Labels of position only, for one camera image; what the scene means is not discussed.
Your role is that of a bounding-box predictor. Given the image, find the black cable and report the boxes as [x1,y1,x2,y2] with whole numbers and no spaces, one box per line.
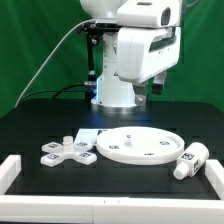
[20,82,98,105]

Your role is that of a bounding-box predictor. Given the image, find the white round table top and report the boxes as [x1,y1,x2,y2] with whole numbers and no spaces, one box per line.
[96,126,184,165]

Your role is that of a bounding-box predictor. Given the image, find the grey cable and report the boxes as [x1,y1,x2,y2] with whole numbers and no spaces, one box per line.
[14,18,97,108]

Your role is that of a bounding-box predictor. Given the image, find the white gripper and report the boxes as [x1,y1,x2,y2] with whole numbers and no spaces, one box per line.
[117,27,181,106]

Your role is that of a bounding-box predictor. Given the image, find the white frame left block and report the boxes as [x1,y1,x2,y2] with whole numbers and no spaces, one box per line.
[0,155,21,195]

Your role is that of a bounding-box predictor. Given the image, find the black camera on stand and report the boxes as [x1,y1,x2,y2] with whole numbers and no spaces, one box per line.
[78,20,119,98]

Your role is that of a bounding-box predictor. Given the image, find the white frame block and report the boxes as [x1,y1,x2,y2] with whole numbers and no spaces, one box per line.
[0,155,21,195]
[205,159,224,201]

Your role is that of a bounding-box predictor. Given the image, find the white frame right block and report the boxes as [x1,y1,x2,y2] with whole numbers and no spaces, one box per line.
[205,159,224,201]

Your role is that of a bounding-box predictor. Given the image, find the white marker sheet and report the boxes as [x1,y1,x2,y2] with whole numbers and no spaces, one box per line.
[74,128,104,145]

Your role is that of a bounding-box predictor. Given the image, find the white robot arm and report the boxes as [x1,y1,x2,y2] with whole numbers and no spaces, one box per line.
[80,0,183,113]

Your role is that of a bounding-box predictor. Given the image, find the white frame front bar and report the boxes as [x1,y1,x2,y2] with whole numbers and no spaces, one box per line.
[0,195,224,224]

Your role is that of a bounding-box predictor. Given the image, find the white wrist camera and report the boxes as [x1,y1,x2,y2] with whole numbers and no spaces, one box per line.
[116,0,181,28]

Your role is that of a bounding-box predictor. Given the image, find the white cross table base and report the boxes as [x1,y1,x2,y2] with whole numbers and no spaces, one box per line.
[40,136,97,167]

